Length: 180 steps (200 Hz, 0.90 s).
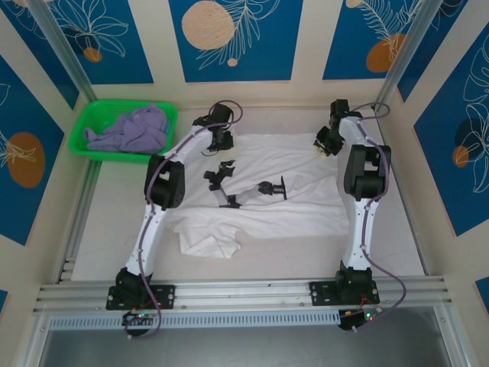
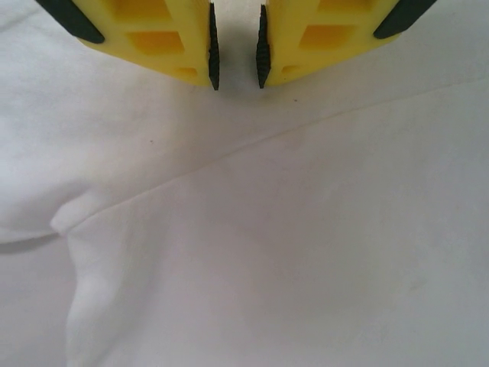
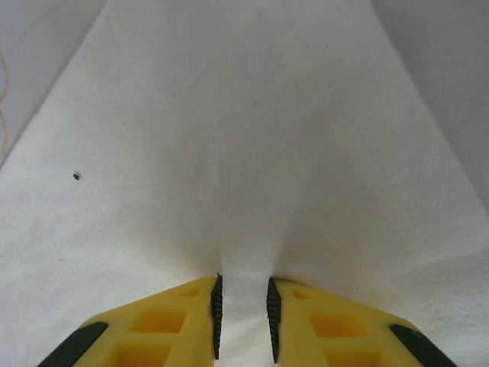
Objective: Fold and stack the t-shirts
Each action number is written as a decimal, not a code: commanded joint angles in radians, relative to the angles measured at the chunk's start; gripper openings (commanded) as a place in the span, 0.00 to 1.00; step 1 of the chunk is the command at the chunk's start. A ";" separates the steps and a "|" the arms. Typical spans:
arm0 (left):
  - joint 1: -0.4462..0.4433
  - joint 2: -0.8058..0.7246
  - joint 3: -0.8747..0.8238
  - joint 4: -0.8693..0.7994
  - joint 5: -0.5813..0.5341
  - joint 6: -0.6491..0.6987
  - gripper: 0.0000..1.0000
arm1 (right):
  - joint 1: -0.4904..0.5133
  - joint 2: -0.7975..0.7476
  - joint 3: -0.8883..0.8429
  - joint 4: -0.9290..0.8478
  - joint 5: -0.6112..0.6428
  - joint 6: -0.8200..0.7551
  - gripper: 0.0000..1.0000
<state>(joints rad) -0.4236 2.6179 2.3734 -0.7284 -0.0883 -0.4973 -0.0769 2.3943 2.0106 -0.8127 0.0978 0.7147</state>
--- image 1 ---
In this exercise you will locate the purple t-shirt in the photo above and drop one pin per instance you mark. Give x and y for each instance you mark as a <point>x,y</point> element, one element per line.
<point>133,134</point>

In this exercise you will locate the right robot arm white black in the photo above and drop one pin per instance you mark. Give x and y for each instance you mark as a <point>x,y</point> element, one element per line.
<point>361,229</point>

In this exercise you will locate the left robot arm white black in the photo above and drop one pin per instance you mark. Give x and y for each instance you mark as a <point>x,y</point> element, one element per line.
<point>153,229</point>

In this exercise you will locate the black base plate left arm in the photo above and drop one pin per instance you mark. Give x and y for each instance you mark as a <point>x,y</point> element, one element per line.
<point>164,296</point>

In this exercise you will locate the aluminium side rail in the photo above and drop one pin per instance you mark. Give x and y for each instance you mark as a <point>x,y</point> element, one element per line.
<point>82,214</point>
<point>409,214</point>

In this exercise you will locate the black base plate right arm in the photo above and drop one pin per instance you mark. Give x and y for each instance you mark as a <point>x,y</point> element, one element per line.
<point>322,293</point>

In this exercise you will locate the aluminium profile rail beam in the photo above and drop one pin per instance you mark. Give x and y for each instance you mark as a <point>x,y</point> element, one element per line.
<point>244,292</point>

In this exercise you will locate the green plastic basket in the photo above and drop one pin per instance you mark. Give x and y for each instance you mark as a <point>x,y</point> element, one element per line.
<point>95,114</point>

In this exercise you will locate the aluminium frame post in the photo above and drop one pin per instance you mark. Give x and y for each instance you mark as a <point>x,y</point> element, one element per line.
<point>405,53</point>
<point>65,53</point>

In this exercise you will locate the blue floral wall panel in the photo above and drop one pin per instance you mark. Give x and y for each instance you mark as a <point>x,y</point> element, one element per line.
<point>26,153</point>
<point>363,38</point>
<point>114,38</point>
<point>237,38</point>
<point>454,153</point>

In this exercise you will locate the white t-shirt with robot print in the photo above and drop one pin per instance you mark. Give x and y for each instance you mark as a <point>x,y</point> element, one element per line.
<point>290,221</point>

